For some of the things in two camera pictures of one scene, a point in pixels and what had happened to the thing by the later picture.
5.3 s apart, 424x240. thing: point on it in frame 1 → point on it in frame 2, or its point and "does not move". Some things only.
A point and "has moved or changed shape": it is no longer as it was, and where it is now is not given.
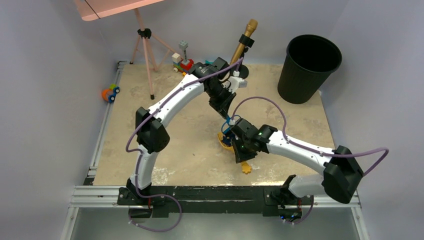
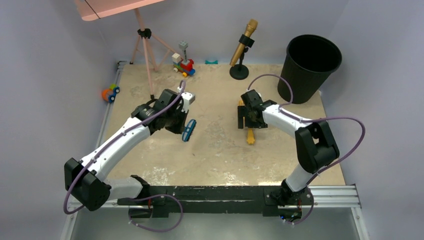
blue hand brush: [227, 138] → [188, 130]
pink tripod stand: [156, 51] does not move
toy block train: [182, 66] does not move
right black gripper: [240, 156] → [243, 111]
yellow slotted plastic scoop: [246, 168] has moved or changed shape
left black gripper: [223, 107] → [179, 128]
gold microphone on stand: [245, 41] does not move
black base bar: [256, 200] does not move
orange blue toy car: [109, 94] does not move
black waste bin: [310, 59] does not move
